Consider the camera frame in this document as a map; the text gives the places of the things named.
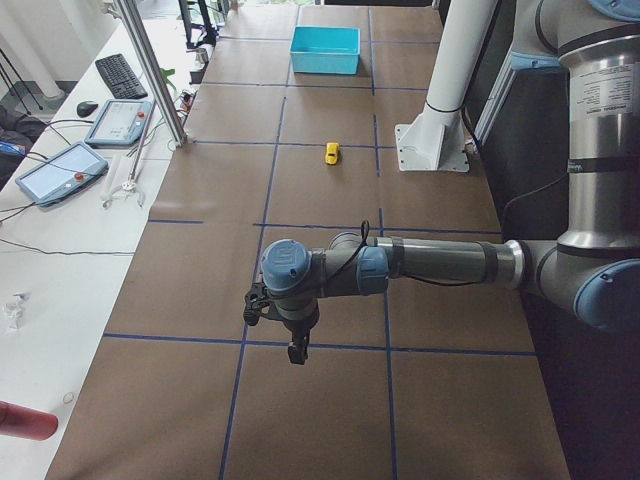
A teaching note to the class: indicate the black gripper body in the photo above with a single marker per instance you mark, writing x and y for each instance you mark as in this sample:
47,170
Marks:
299,330

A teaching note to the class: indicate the far teach pendant tablet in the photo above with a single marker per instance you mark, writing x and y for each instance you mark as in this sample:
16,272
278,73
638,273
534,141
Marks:
119,123

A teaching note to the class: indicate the aluminium frame post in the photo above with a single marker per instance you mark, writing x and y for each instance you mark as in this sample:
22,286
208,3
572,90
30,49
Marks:
134,26

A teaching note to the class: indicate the red cylinder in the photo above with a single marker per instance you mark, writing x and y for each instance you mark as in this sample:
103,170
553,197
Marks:
22,422

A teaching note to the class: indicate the teal plastic bin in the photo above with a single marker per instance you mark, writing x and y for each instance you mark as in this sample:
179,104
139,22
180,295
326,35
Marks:
325,50

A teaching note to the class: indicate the crumpled white paper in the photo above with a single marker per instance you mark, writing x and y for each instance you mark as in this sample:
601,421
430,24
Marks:
14,310

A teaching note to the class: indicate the near teach pendant tablet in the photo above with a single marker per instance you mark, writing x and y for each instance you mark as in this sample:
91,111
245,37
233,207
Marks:
65,174

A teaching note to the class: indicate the yellow beetle toy car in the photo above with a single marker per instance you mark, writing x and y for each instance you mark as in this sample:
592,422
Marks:
332,153

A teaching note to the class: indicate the teach pendant tablet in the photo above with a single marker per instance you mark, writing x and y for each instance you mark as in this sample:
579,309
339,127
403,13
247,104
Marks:
65,174
119,123

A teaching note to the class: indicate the black keyboard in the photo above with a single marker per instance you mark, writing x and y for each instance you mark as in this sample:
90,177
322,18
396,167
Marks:
120,78

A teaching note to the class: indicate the black computer mouse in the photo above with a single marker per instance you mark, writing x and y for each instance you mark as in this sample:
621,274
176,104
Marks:
86,108

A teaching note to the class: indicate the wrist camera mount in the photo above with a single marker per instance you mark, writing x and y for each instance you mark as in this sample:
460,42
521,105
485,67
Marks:
258,304

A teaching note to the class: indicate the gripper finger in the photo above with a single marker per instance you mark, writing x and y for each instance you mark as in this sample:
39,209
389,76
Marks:
303,352
294,353

